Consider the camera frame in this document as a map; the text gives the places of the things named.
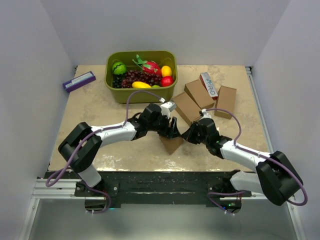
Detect aluminium frame rail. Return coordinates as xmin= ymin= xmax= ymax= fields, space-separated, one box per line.
xmin=18 ymin=177 xmax=83 ymax=240

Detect right folded brown box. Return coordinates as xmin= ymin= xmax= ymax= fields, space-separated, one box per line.
xmin=214 ymin=85 xmax=237 ymax=120

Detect small green toy fruit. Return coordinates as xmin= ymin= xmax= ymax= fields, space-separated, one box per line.
xmin=151 ymin=84 xmax=161 ymax=88

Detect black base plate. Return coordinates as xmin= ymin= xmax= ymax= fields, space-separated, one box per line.
xmin=43 ymin=169 xmax=252 ymax=209

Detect red white toothpaste box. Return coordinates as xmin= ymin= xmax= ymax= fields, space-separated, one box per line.
xmin=199 ymin=72 xmax=218 ymax=100

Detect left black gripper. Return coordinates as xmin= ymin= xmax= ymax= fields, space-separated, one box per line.
xmin=147 ymin=112 xmax=180 ymax=139

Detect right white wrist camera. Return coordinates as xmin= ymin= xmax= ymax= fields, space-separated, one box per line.
xmin=198 ymin=109 xmax=213 ymax=123

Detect dark blue toy grapes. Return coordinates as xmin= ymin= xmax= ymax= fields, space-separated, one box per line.
xmin=112 ymin=75 xmax=124 ymax=89

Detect purple flat box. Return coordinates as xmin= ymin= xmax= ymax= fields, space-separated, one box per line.
xmin=62 ymin=71 xmax=96 ymax=93

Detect red toy grapes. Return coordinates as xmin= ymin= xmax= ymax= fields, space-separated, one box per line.
xmin=120 ymin=70 xmax=161 ymax=88

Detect yellow orange toy lemon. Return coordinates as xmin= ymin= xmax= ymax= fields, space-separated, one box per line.
xmin=161 ymin=65 xmax=173 ymax=77

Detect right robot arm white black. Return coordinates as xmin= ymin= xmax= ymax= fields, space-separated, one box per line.
xmin=182 ymin=117 xmax=306 ymax=206

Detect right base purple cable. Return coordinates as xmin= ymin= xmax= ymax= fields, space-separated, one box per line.
xmin=207 ymin=189 xmax=251 ymax=216

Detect yellow toy mango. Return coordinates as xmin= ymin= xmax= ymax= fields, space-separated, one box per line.
xmin=132 ymin=81 xmax=152 ymax=89

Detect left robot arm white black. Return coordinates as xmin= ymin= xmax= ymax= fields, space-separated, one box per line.
xmin=58 ymin=101 xmax=180 ymax=196

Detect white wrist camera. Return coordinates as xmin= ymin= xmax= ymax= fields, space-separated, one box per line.
xmin=160 ymin=101 xmax=177 ymax=119
xmin=198 ymin=109 xmax=213 ymax=123

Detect brown paper box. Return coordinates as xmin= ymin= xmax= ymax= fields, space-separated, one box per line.
xmin=159 ymin=136 xmax=184 ymax=155

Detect front folded brown box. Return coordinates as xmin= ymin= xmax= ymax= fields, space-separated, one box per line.
xmin=172 ymin=92 xmax=201 ymax=126

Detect green toy watermelon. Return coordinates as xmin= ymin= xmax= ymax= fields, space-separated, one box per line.
xmin=112 ymin=61 xmax=127 ymax=75

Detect red toy apple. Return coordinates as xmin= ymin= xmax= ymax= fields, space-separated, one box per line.
xmin=160 ymin=76 xmax=174 ymax=87

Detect olive green plastic basket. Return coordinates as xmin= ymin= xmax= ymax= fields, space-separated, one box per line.
xmin=104 ymin=50 xmax=178 ymax=104

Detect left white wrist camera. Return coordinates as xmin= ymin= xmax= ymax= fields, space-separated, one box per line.
xmin=160 ymin=101 xmax=177 ymax=119

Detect middle folded brown box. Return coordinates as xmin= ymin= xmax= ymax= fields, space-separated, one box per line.
xmin=184 ymin=79 xmax=215 ymax=109

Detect folded brown box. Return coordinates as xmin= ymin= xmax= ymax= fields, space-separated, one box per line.
xmin=214 ymin=85 xmax=237 ymax=120
xmin=184 ymin=79 xmax=215 ymax=109
xmin=172 ymin=92 xmax=201 ymax=126

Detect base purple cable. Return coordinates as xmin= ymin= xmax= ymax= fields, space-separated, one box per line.
xmin=207 ymin=189 xmax=251 ymax=216
xmin=79 ymin=182 xmax=112 ymax=215

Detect pink toy dragon fruit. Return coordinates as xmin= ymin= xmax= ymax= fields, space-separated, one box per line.
xmin=132 ymin=54 xmax=162 ymax=77

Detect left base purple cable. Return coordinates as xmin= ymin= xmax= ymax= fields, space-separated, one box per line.
xmin=79 ymin=182 xmax=112 ymax=215

